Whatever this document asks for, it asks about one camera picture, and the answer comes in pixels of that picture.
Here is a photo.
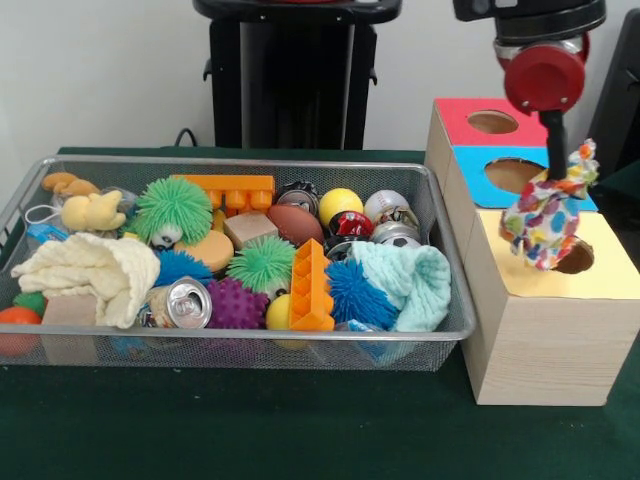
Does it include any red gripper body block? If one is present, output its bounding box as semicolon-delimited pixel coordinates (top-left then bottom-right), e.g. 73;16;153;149
502;32;592;118

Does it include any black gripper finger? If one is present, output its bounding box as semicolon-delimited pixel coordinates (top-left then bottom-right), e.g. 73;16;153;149
538;110;569;181

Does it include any multicoloured cloth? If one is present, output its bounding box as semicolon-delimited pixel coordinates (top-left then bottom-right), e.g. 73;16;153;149
501;138;600;274

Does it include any wooden box with three holes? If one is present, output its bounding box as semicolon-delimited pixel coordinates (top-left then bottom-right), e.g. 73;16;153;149
423;97;640;407

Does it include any shallow mesh bin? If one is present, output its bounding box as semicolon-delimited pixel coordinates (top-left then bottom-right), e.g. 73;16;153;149
0;154;477;374

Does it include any dark green table cloth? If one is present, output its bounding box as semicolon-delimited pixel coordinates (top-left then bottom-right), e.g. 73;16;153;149
0;145;640;480
597;158;640;194

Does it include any black monitor on stand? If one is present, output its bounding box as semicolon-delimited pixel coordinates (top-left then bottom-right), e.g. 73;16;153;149
585;7;640;174

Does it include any mint cloth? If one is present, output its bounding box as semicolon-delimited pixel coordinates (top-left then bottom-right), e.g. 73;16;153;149
349;240;453;334

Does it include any yellow ball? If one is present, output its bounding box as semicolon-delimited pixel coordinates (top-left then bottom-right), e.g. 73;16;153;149
318;187;365;227

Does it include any orange toy brick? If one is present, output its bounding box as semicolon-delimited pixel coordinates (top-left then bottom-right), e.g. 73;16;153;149
288;238;336;333

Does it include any green spiky ball with eyes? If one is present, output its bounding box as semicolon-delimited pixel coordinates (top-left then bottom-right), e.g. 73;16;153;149
225;234;297;297
130;175;214;251

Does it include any purple spiky ball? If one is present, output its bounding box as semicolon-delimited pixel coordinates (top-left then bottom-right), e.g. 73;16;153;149
205;277;270;330

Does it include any blue spiky ball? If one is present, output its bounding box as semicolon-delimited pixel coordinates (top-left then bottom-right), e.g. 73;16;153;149
154;249;215;289

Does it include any crushed drink can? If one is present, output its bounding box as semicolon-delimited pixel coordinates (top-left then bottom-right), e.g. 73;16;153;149
142;276;215;330

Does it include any cream cloth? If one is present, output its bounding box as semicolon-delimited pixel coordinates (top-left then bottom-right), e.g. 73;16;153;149
10;232;162;330

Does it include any orange-red ball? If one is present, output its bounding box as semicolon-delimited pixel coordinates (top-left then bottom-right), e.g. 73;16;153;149
0;306;44;357

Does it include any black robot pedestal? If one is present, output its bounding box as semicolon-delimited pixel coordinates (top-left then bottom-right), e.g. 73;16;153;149
192;0;404;150

